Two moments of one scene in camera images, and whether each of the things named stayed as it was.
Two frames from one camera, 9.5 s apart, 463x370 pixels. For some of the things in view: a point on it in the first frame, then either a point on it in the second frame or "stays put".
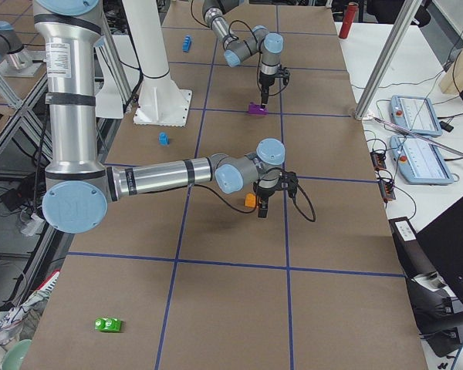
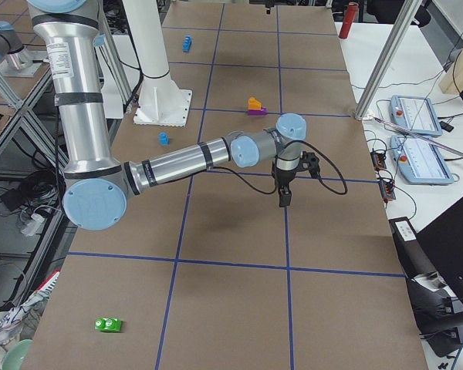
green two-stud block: (108, 324) stays put
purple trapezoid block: (256, 109) stays put
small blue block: (163, 139) stays put
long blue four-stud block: (187, 44) stays put
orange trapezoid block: (250, 200) → (254, 104)
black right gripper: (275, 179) → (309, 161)
